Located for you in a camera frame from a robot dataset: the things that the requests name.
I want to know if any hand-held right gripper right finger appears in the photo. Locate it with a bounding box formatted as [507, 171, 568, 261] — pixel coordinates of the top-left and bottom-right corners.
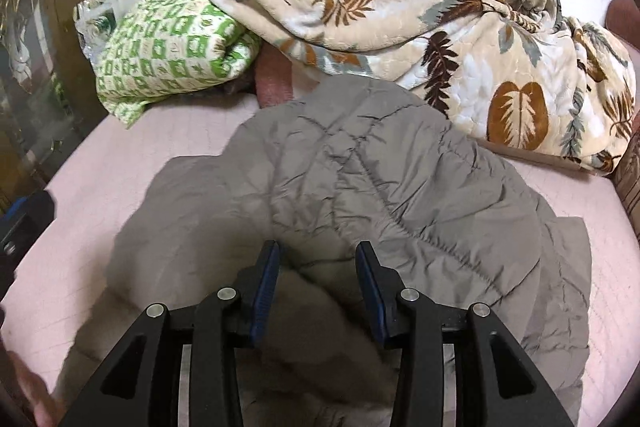
[356, 243, 576, 427]

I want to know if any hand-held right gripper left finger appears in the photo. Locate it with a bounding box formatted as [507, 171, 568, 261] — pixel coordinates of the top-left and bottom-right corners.
[57, 241, 281, 427]

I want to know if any grey padded jacket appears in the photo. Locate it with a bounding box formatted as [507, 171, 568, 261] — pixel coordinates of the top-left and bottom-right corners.
[52, 76, 593, 427]

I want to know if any person's left hand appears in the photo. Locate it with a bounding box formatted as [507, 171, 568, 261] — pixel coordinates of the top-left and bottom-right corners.
[0, 347, 63, 427]

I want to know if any wooden wardrobe with glass doors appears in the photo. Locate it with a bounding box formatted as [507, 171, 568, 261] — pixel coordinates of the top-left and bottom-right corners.
[0, 0, 101, 218]

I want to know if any pink quilted bed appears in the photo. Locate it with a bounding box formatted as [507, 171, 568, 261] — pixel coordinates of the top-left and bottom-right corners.
[0, 92, 640, 427]

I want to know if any clear printed plastic bag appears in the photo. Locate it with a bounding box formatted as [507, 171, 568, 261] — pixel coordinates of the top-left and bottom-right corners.
[74, 0, 121, 58]

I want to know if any green patterned pillow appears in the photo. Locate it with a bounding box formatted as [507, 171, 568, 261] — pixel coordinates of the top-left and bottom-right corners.
[96, 0, 263, 130]

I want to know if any leaf print blanket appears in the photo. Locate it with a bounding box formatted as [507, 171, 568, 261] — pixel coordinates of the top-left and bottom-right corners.
[187, 0, 638, 175]

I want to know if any striped sofa backrest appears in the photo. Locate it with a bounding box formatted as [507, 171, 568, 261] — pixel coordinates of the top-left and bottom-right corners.
[612, 107, 640, 240]

